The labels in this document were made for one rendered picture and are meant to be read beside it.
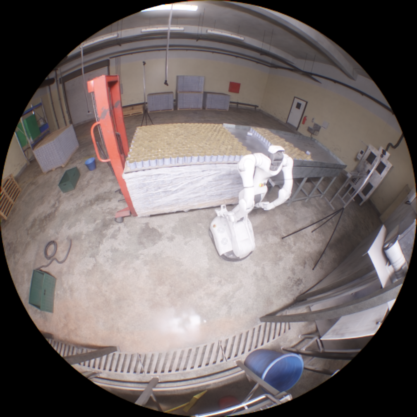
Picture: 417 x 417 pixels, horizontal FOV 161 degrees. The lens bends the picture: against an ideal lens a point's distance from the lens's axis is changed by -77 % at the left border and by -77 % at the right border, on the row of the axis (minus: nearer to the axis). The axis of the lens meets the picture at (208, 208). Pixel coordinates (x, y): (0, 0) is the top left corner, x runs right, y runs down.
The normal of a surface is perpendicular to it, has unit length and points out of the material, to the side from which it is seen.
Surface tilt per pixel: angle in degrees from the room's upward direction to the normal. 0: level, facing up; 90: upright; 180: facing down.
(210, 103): 92
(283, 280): 0
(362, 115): 90
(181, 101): 92
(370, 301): 90
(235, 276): 0
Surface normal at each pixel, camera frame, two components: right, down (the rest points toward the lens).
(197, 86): 0.22, 0.79
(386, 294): -0.95, 0.15
